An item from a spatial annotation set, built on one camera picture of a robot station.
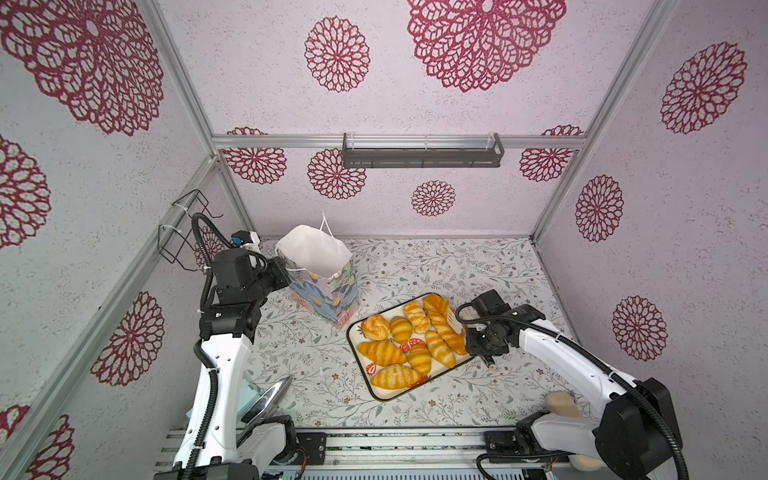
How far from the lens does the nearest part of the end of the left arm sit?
62 cm

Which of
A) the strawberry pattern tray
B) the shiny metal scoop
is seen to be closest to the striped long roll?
the strawberry pattern tray

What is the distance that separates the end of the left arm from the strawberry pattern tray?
36 cm

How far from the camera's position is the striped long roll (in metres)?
0.87
